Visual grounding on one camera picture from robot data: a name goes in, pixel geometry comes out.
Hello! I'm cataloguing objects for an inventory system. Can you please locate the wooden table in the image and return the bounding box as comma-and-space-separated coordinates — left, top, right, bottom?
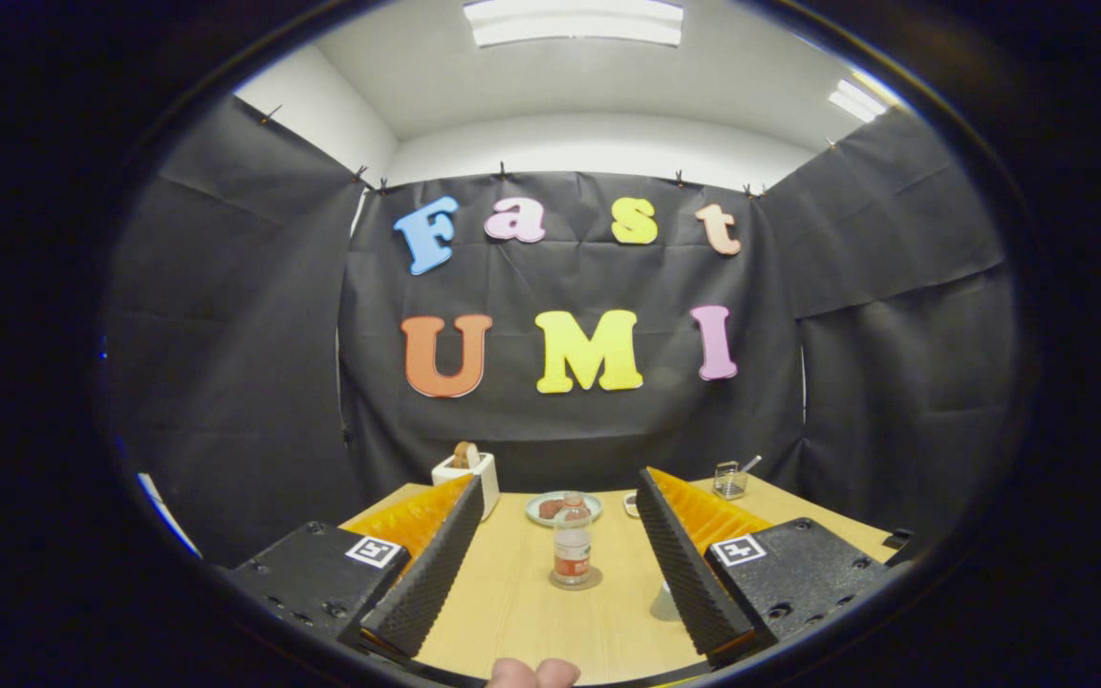
338, 475, 900, 684

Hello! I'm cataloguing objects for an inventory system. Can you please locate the small ceiling light panel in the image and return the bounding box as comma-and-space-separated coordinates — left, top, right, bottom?
828, 78, 889, 123

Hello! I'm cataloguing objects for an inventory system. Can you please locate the pale green plate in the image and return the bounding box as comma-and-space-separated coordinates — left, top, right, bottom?
525, 490, 603, 527

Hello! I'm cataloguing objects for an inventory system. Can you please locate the clear plastic juice bottle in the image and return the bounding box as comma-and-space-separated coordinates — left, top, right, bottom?
552, 492, 594, 586

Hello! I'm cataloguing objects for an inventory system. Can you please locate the white toaster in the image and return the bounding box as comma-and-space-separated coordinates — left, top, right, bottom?
431, 451, 501, 522

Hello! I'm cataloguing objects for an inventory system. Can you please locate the black backdrop cloth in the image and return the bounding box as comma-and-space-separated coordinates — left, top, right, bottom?
101, 96, 1020, 565

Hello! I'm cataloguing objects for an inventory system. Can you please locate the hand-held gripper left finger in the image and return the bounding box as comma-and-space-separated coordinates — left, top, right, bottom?
226, 473, 486, 660

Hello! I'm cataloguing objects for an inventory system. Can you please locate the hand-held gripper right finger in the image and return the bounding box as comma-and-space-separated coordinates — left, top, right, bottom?
635, 466, 896, 667

